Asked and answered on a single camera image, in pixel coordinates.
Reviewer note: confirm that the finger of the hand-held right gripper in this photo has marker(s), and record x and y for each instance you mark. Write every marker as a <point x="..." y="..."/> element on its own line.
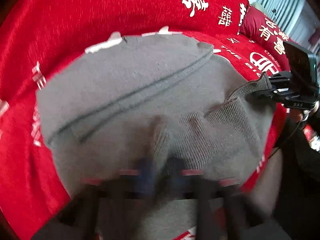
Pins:
<point x="262" y="95"/>
<point x="278" y="78"/>

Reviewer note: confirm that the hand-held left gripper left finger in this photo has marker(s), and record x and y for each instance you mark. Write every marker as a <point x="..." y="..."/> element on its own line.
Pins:
<point x="146" y="177"/>

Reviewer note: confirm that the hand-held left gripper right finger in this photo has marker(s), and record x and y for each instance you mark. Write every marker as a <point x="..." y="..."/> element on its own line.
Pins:
<point x="175" y="173"/>

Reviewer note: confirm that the grey knit sweater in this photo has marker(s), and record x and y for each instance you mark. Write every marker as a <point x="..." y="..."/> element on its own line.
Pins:
<point x="125" y="80"/>

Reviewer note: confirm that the person's right hand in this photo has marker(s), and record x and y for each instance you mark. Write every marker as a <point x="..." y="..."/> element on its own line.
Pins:
<point x="297" y="116"/>

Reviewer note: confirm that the dark red printed pillow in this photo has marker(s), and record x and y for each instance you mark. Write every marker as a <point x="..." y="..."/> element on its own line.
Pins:
<point x="260" y="30"/>

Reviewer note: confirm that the pale blue curtain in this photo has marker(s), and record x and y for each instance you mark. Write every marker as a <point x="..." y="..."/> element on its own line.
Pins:
<point x="282" y="2"/>

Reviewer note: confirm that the red white container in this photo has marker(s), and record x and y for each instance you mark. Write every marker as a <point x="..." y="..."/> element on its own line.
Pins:
<point x="311" y="138"/>

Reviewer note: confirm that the person's dark clothing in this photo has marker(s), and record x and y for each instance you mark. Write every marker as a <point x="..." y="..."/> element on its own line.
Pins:
<point x="300" y="192"/>

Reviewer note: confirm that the red printed blanket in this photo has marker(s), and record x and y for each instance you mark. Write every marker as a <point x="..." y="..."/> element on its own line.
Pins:
<point x="75" y="17"/>

